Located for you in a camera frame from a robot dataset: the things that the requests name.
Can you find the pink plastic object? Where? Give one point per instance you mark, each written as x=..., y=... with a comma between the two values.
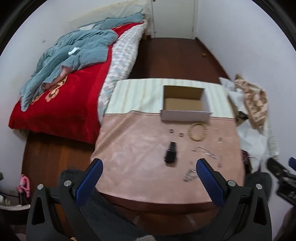
x=24, y=185

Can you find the white pillow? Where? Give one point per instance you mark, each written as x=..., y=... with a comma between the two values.
x=84, y=26

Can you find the blue-grey duvet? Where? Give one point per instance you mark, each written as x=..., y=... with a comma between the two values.
x=87, y=46

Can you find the cardboard box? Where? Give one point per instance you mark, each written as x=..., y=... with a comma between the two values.
x=182, y=104

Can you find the black smart watch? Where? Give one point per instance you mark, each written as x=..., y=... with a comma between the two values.
x=170, y=154

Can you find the checkered quilt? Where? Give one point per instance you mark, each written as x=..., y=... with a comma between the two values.
x=124, y=53

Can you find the dark grey fuzzy cloth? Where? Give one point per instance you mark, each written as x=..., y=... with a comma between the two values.
x=99, y=215

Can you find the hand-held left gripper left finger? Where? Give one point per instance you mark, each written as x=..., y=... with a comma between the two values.
x=91, y=178

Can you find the white door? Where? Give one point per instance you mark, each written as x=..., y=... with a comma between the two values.
x=173, y=18

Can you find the pink and striped tablecloth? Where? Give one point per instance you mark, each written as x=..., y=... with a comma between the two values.
x=138, y=150

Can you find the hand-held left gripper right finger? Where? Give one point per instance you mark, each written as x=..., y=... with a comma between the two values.
x=208, y=178

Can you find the white plastic object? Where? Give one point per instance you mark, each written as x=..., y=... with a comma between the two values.
x=11, y=206

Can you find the brown patterned cloth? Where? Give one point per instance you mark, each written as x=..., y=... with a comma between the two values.
x=254, y=102

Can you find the red floral blanket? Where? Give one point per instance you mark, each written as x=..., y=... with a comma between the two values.
x=69, y=104

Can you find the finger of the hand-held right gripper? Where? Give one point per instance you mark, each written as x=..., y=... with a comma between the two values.
x=293, y=162
x=277, y=168

